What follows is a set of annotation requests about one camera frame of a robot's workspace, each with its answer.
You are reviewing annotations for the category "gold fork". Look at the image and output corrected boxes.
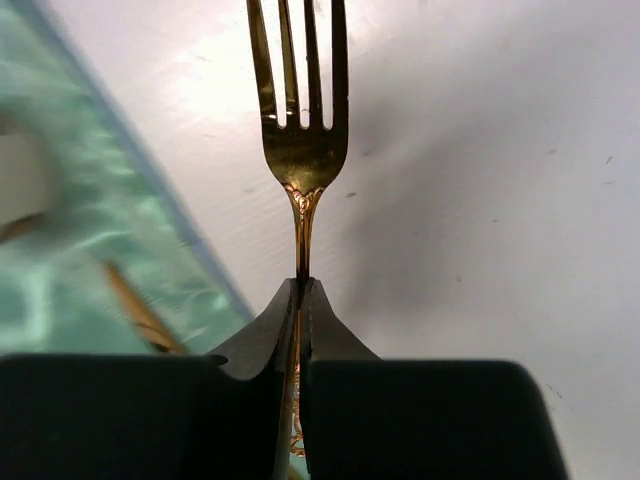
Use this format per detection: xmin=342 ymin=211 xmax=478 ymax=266
xmin=247 ymin=1 xmax=349 ymax=458

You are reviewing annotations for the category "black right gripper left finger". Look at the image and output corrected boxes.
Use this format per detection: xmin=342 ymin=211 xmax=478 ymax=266
xmin=1 ymin=279 xmax=298 ymax=479

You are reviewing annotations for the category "gold knife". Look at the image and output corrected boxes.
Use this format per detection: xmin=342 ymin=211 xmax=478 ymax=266
xmin=101 ymin=262 xmax=188 ymax=355

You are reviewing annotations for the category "green satin placemat cloth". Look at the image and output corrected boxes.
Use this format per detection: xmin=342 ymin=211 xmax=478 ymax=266
xmin=1 ymin=1 xmax=252 ymax=354

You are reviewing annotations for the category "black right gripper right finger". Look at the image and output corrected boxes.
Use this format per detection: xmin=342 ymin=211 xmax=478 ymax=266
xmin=300 ymin=279 xmax=568 ymax=479

